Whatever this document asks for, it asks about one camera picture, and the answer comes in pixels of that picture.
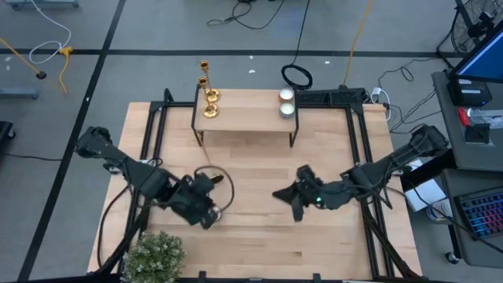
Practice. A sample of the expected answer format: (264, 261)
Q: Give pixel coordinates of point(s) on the small wooden shelf black legs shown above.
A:
(243, 114)

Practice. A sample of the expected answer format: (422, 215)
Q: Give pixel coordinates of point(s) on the small black box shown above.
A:
(477, 133)

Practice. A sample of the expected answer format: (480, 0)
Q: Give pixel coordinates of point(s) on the green artificial plant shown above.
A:
(155, 251)

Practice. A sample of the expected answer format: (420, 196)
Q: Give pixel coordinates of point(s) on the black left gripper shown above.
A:
(192, 196)

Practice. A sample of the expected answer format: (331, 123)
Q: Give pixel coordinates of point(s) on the blue and white roll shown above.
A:
(438, 212)

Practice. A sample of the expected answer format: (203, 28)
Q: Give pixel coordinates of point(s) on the black desktop printer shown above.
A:
(469, 94)

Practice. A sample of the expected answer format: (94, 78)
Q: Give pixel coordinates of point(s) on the black floor object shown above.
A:
(4, 131)

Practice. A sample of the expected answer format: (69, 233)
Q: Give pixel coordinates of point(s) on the blue leaf candle tin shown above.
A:
(287, 111)

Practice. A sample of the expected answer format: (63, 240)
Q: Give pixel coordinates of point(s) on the white power adapter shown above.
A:
(376, 91)

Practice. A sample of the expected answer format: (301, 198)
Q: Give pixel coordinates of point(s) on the black floor fan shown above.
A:
(460, 23)

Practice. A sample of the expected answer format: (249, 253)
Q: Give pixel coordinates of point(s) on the clear plastic bottle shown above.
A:
(487, 118)

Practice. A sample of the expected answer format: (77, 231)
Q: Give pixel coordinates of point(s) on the white box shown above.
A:
(426, 194)

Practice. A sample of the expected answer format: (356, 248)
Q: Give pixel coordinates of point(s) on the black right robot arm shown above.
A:
(377, 173)

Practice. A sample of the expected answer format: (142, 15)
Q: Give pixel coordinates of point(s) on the black webcam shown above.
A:
(477, 29)

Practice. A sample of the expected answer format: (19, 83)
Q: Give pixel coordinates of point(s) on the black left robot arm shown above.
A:
(98, 146)

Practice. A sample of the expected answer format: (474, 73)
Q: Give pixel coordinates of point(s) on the black aluminium table frame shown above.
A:
(342, 96)

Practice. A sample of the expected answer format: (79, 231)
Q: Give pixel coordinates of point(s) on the red object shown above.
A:
(464, 117)

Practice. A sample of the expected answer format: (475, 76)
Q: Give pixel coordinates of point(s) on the backlit rainbow keyboard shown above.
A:
(485, 214)

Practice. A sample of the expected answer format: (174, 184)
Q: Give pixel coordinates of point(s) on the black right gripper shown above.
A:
(314, 194)

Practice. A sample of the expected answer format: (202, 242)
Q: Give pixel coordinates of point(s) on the computer monitor blue screen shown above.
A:
(487, 59)

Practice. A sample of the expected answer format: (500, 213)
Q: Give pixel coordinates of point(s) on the grey floor bar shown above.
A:
(17, 93)

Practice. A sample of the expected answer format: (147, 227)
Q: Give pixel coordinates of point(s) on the grey desk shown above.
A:
(448, 118)

